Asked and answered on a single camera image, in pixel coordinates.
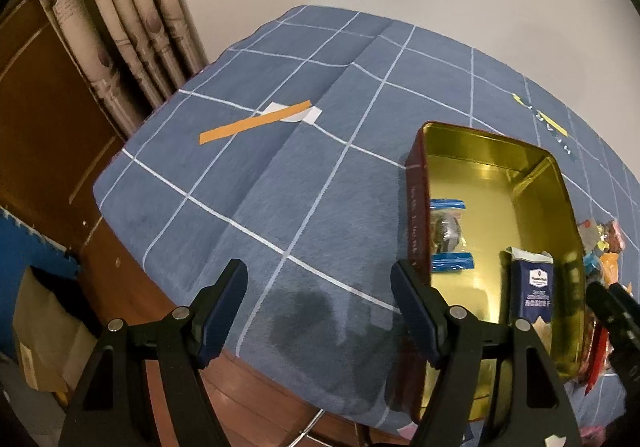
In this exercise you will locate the brown wooden door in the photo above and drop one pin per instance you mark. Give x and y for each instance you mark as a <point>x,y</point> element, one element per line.
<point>45,127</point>

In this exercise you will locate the blue foam panel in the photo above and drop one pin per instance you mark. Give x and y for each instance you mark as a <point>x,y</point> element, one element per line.
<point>20,247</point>

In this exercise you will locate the long orange tape strip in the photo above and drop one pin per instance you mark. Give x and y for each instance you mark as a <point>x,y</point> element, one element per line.
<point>235,129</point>

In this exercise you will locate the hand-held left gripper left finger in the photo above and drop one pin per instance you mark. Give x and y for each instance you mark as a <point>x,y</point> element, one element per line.
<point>225,312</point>

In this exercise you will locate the pile of colourful snack packets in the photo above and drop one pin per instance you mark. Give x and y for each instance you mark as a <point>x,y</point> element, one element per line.
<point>607,257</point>

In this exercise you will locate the metal chair leg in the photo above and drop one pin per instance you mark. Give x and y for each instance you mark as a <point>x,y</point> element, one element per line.
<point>307,429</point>

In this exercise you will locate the cardboard box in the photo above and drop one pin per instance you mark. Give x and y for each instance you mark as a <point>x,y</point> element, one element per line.
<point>45,342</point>

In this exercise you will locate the navy blue snack packet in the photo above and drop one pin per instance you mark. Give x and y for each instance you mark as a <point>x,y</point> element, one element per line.
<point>532,284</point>

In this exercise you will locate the beige patterned curtain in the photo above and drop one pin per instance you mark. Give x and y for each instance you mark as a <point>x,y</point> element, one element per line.
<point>125,12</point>

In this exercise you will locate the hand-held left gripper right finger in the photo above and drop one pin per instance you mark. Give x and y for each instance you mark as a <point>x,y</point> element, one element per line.
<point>415,317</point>

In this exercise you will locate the gold and red tin box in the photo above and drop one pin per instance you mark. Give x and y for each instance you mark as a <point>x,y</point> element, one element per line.
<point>480,187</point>

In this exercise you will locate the blue checked table cloth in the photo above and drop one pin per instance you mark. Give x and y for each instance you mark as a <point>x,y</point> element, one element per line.
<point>280,187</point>

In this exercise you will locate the white paper label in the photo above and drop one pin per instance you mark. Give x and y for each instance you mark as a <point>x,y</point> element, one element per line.
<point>307,114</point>

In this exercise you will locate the clear snack with blue ends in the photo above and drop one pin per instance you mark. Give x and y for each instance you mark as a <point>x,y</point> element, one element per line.
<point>446,232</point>

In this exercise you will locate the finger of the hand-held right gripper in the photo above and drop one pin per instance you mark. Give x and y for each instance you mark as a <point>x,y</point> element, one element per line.
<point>617,314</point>

